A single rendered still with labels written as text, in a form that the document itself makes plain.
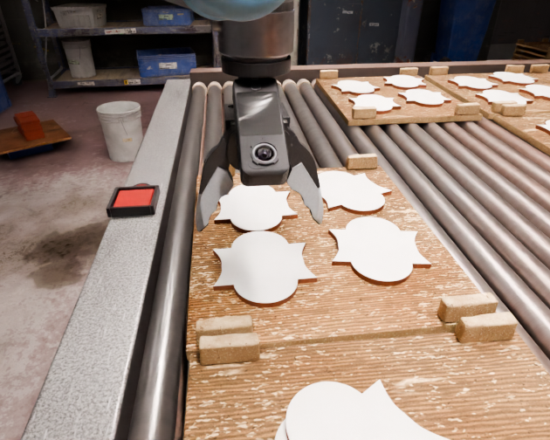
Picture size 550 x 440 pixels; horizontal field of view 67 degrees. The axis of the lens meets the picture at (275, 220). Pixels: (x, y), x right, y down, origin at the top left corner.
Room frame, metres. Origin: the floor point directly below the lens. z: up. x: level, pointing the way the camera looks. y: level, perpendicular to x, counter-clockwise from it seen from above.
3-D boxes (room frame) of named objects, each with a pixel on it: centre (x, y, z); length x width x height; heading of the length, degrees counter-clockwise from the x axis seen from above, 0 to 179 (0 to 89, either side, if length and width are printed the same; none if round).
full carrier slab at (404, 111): (1.22, -0.33, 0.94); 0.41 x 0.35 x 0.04; 6
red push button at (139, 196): (0.62, 0.24, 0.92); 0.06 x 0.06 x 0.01; 6
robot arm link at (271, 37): (0.45, 0.02, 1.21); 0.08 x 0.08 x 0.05
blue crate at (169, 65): (4.95, 1.23, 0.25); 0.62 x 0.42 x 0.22; 107
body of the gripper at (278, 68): (0.46, 0.02, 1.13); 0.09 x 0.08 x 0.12; 7
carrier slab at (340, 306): (0.52, -0.06, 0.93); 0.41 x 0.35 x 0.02; 7
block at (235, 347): (0.28, 0.05, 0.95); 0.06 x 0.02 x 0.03; 96
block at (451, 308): (0.34, -0.21, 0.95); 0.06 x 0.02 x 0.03; 97
